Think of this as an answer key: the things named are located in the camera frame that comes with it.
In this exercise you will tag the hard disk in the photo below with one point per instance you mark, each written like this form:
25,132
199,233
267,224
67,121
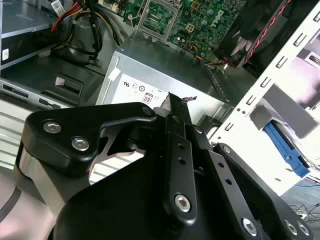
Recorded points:
280,140

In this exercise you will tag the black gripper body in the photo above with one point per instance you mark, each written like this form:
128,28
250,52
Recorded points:
120,207

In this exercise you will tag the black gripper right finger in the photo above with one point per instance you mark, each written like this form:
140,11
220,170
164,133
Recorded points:
236,200

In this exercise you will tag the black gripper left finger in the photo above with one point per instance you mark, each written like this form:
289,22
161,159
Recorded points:
75,120

